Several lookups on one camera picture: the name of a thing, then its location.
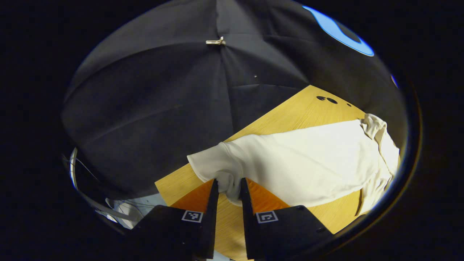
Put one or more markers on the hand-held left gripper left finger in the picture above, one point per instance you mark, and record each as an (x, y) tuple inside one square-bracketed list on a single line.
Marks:
[(210, 232)]

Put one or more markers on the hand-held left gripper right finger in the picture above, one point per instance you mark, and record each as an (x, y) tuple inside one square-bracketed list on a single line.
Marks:
[(248, 232)]

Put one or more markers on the white t-shirt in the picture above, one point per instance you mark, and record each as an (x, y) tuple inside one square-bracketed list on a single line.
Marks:
[(308, 163)]

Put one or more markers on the black backdrop cloth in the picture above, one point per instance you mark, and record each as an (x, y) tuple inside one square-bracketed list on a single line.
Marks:
[(145, 108)]

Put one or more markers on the pale cloth clip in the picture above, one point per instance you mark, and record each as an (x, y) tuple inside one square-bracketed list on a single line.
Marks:
[(215, 41)]

